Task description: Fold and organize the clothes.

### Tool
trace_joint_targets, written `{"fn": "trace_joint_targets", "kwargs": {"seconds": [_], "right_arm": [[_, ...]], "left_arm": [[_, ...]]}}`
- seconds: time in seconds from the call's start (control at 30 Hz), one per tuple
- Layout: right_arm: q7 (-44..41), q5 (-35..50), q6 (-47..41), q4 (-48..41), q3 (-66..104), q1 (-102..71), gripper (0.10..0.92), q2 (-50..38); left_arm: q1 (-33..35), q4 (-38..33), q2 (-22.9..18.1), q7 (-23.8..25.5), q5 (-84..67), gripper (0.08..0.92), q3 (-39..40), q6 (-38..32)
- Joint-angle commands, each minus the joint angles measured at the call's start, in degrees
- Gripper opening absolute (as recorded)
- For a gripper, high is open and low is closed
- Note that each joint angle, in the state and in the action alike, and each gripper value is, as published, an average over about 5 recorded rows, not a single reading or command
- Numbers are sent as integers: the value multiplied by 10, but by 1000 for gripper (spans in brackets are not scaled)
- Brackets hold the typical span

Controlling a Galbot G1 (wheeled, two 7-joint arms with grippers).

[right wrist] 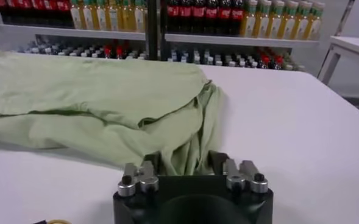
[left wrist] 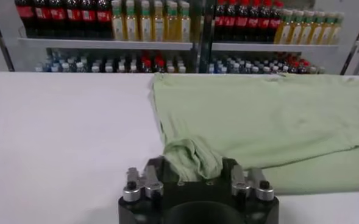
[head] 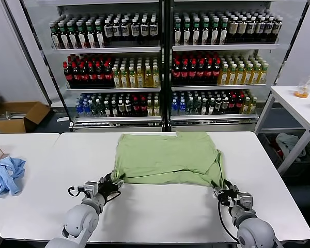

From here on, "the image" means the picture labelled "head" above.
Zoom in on crumpled light blue shirt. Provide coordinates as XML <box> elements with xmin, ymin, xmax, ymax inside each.
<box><xmin>0</xmin><ymin>156</ymin><xmax>26</xmax><ymax>198</ymax></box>

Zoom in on dark storage crate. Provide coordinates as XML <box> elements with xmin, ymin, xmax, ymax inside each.
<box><xmin>258</xmin><ymin>134</ymin><xmax>285</xmax><ymax>168</ymax></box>

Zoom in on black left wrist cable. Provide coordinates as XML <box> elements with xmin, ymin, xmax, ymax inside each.
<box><xmin>104</xmin><ymin>190</ymin><xmax>122</xmax><ymax>204</ymax></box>

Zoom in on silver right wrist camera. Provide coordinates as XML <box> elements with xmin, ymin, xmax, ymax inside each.
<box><xmin>237</xmin><ymin>192</ymin><xmax>254</xmax><ymax>211</ymax></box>

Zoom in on white cap navy label bottle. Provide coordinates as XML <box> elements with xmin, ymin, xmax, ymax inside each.
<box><xmin>246</xmin><ymin>17</ymin><xmax>257</xmax><ymax>43</ymax></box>
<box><xmin>263</xmin><ymin>16</ymin><xmax>274</xmax><ymax>43</ymax></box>
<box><xmin>140</xmin><ymin>19</ymin><xmax>150</xmax><ymax>41</ymax></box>
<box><xmin>149</xmin><ymin>19</ymin><xmax>159</xmax><ymax>41</ymax></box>
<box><xmin>104</xmin><ymin>20</ymin><xmax>114</xmax><ymax>41</ymax></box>
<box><xmin>255</xmin><ymin>17</ymin><xmax>266</xmax><ymax>43</ymax></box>
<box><xmin>130</xmin><ymin>19</ymin><xmax>141</xmax><ymax>41</ymax></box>
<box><xmin>113</xmin><ymin>20</ymin><xmax>122</xmax><ymax>41</ymax></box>
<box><xmin>271</xmin><ymin>16</ymin><xmax>283</xmax><ymax>42</ymax></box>
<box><xmin>121</xmin><ymin>19</ymin><xmax>131</xmax><ymax>41</ymax></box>

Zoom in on white cap beige label bottle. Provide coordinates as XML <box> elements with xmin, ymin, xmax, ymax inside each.
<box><xmin>237</xmin><ymin>17</ymin><xmax>248</xmax><ymax>43</ymax></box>
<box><xmin>228</xmin><ymin>17</ymin><xmax>239</xmax><ymax>43</ymax></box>

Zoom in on green cap dark tea bottle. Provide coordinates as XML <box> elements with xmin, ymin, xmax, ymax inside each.
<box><xmin>67</xmin><ymin>22</ymin><xmax>78</xmax><ymax>50</ymax></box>
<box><xmin>85</xmin><ymin>21</ymin><xmax>97</xmax><ymax>49</ymax></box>
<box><xmin>191</xmin><ymin>18</ymin><xmax>202</xmax><ymax>46</ymax></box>
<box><xmin>210</xmin><ymin>18</ymin><xmax>220</xmax><ymax>46</ymax></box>
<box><xmin>173</xmin><ymin>18</ymin><xmax>183</xmax><ymax>47</ymax></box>
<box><xmin>200</xmin><ymin>18</ymin><xmax>211</xmax><ymax>46</ymax></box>
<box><xmin>95</xmin><ymin>21</ymin><xmax>106</xmax><ymax>49</ymax></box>
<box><xmin>58</xmin><ymin>22</ymin><xmax>69</xmax><ymax>50</ymax></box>
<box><xmin>50</xmin><ymin>22</ymin><xmax>60</xmax><ymax>50</ymax></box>
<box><xmin>219</xmin><ymin>18</ymin><xmax>229</xmax><ymax>45</ymax></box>
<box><xmin>76</xmin><ymin>22</ymin><xmax>87</xmax><ymax>50</ymax></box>
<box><xmin>182</xmin><ymin>18</ymin><xmax>192</xmax><ymax>47</ymax></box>

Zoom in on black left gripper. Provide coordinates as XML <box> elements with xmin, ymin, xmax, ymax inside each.
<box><xmin>97</xmin><ymin>172</ymin><xmax>127</xmax><ymax>200</ymax></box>

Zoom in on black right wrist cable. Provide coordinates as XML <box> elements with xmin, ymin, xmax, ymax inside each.
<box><xmin>217</xmin><ymin>200</ymin><xmax>240</xmax><ymax>243</ymax></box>

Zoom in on light green polo shirt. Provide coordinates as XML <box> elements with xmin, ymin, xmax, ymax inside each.
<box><xmin>110</xmin><ymin>131</ymin><xmax>227</xmax><ymax>188</ymax></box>

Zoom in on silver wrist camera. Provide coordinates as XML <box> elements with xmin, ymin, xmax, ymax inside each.
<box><xmin>82</xmin><ymin>181</ymin><xmax>100</xmax><ymax>199</ymax></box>
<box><xmin>237</xmin><ymin>192</ymin><xmax>254</xmax><ymax>211</ymax></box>

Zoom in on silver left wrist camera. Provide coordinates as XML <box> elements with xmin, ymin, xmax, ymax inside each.
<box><xmin>82</xmin><ymin>181</ymin><xmax>100</xmax><ymax>199</ymax></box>

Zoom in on small red cap cola bottle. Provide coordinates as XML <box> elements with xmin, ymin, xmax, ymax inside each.
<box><xmin>228</xmin><ymin>95</ymin><xmax>236</xmax><ymax>115</ymax></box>
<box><xmin>139</xmin><ymin>97</ymin><xmax>148</xmax><ymax>117</ymax></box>
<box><xmin>235</xmin><ymin>95</ymin><xmax>243</xmax><ymax>115</ymax></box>
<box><xmin>132</xmin><ymin>97</ymin><xmax>140</xmax><ymax>117</ymax></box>

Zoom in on pale grey crumpled cloth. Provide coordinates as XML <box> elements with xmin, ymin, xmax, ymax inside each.
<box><xmin>275</xmin><ymin>133</ymin><xmax>307</xmax><ymax>162</ymax></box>

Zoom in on glass beaker orange liquid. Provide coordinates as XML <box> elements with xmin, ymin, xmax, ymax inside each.
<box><xmin>293</xmin><ymin>79</ymin><xmax>310</xmax><ymax>99</ymax></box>

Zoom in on white side table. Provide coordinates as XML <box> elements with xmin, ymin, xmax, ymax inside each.
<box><xmin>254</xmin><ymin>85</ymin><xmax>310</xmax><ymax>176</ymax></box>

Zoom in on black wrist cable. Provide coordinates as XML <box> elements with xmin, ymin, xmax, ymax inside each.
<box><xmin>217</xmin><ymin>200</ymin><xmax>240</xmax><ymax>243</ymax></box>
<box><xmin>104</xmin><ymin>190</ymin><xmax>122</xmax><ymax>204</ymax></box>

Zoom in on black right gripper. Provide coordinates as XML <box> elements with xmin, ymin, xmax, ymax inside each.
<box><xmin>210</xmin><ymin>179</ymin><xmax>240</xmax><ymax>207</ymax></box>

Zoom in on metal parts in carton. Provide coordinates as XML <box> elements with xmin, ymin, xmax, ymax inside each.
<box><xmin>0</xmin><ymin>111</ymin><xmax>25</xmax><ymax>121</ymax></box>

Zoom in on yellow juice bottle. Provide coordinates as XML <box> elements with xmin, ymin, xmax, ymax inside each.
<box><xmin>120</xmin><ymin>67</ymin><xmax>130</xmax><ymax>89</ymax></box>
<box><xmin>112</xmin><ymin>67</ymin><xmax>122</xmax><ymax>89</ymax></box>
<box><xmin>145</xmin><ymin>66</ymin><xmax>155</xmax><ymax>88</ymax></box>
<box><xmin>136</xmin><ymin>66</ymin><xmax>147</xmax><ymax>88</ymax></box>
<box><xmin>236</xmin><ymin>64</ymin><xmax>245</xmax><ymax>86</ymax></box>
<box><xmin>129</xmin><ymin>66</ymin><xmax>138</xmax><ymax>89</ymax></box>
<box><xmin>228</xmin><ymin>64</ymin><xmax>238</xmax><ymax>86</ymax></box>
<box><xmin>153</xmin><ymin>65</ymin><xmax>162</xmax><ymax>88</ymax></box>
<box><xmin>258</xmin><ymin>63</ymin><xmax>269</xmax><ymax>85</ymax></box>
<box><xmin>243</xmin><ymin>63</ymin><xmax>253</xmax><ymax>86</ymax></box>
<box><xmin>219</xmin><ymin>64</ymin><xmax>230</xmax><ymax>86</ymax></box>
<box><xmin>251</xmin><ymin>63</ymin><xmax>261</xmax><ymax>85</ymax></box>

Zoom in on glass door beverage cabinet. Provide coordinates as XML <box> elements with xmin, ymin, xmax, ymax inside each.
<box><xmin>4</xmin><ymin>0</ymin><xmax>168</xmax><ymax>133</ymax></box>
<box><xmin>164</xmin><ymin>0</ymin><xmax>310</xmax><ymax>133</ymax></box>

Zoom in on open brown cardboard box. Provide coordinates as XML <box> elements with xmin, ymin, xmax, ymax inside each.
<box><xmin>0</xmin><ymin>101</ymin><xmax>52</xmax><ymax>134</ymax></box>

